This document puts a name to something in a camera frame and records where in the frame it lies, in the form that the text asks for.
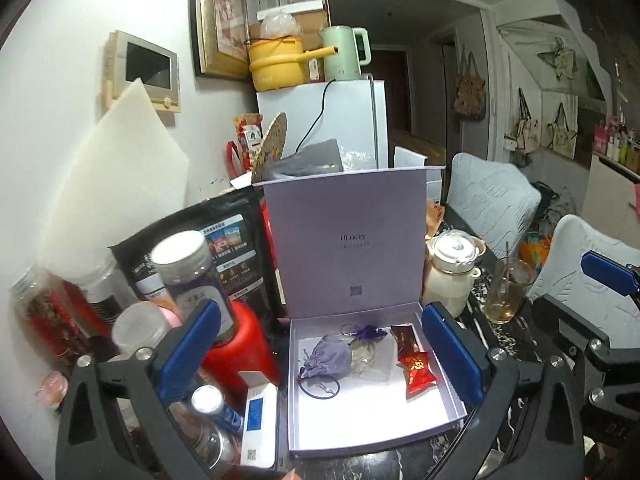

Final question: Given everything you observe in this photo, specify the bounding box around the gold framed picture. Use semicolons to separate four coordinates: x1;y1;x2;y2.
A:
192;0;251;79

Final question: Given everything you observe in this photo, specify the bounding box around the dark purple tassel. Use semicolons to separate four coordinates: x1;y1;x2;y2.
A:
342;324;388;343

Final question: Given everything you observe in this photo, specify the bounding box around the round woven fan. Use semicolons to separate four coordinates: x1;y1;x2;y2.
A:
251;112;289;183

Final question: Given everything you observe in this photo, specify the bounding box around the purple gift box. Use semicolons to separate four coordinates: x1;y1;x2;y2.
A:
252;166;468;459

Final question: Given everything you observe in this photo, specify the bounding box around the small dark red packet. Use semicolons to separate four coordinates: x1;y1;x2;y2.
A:
390;325;426;361

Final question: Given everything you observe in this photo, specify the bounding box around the black stand-up pouch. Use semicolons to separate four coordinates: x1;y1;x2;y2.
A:
109;187;286;318

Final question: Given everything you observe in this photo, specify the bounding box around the star-shaped hanging bag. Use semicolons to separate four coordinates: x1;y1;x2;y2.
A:
537;37;578;83

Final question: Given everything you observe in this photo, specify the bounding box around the white foam board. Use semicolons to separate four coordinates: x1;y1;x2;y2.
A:
37;77;192;281

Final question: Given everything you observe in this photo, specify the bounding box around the cream jug with clear lid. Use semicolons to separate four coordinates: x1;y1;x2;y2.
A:
422;229;487;318

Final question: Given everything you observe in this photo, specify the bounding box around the row of bottles and jars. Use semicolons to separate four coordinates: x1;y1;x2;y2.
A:
592;110;640;173

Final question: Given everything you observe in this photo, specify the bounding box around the small clear plastic bag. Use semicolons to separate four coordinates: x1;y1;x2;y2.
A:
349;337;396;382

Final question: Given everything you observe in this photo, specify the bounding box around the cream tote bag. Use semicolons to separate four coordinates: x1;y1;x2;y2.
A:
505;87;541;153
545;102;580;160

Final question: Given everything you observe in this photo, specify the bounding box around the red tin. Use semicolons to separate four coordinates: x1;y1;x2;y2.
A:
202;300;281;396

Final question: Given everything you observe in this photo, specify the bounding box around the grey plastic bag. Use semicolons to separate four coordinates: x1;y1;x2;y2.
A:
270;139;346;181

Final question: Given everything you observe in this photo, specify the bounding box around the white cabinet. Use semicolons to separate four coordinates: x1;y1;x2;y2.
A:
582;152;640;241

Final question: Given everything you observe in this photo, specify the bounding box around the dark brown door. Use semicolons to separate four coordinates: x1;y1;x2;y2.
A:
371;45;412;133

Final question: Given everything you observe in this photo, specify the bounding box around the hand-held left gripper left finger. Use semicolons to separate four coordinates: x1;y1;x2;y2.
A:
55;299;223;480

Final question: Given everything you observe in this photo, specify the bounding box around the white-lid plastic bottle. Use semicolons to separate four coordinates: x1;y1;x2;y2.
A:
111;301;173;358

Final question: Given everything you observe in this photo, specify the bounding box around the white box with blue label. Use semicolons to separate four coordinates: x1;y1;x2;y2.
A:
239;371;279;471

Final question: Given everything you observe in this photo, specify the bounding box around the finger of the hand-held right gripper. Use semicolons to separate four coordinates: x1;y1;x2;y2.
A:
531;292;640;386
580;250;640;306

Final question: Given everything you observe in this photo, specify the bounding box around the black power cable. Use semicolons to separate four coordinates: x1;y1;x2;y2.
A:
295;80;337;153

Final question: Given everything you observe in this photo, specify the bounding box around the white striped bottle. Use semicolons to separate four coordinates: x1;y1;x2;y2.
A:
62;250;138;333

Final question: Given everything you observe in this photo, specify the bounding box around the glass cup with spoon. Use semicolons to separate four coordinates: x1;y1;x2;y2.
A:
482;242;536;325

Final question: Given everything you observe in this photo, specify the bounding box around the red snack bag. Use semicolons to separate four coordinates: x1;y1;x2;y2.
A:
227;112;264;173

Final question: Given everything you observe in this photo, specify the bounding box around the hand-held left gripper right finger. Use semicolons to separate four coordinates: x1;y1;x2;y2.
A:
421;301;586;480

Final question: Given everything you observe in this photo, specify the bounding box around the white fridge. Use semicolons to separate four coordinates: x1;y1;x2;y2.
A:
256;79;390;171

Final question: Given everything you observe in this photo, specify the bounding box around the cardboard box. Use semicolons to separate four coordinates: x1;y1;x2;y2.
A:
250;0;332;56

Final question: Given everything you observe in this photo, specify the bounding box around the clear bottle with white cap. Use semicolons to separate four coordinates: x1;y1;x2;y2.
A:
170;385;241;468

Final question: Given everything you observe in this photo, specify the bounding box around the yellow pot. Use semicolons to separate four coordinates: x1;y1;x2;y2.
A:
247;34;342;92

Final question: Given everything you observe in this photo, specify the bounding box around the clear jar with grey lid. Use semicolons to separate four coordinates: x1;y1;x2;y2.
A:
150;230;236;343

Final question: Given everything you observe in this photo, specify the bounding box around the blue tube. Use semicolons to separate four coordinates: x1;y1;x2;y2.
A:
217;402;246;436

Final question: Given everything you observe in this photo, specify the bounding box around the green electric kettle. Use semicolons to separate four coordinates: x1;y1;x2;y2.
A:
319;25;373;82

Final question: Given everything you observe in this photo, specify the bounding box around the orange patterned snack bag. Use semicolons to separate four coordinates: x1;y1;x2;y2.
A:
425;200;446;241

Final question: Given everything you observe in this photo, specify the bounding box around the white carton box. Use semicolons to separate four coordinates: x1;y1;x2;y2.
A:
394;146;446;201

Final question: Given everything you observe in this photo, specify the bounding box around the wall intercom screen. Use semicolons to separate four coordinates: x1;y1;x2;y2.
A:
102;30;182;115

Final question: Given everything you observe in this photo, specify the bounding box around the lavender drawstring pouch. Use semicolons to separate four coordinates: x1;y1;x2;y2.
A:
298;334;352;402

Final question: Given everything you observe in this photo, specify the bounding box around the jar with red contents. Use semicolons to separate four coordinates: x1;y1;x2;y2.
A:
9;266;83;376

